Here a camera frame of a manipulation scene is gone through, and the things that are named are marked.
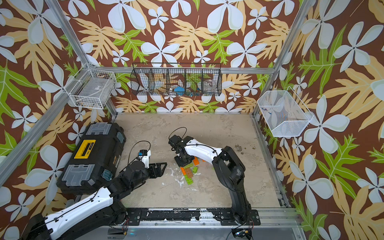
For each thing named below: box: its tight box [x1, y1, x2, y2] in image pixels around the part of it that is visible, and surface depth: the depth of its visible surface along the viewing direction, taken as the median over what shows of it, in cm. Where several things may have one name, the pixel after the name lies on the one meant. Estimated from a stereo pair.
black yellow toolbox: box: [56, 122, 126, 195], surface depth 78 cm
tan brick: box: [185, 167, 193, 178], surface depth 90 cm
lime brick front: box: [184, 174, 194, 185], surface depth 88 cm
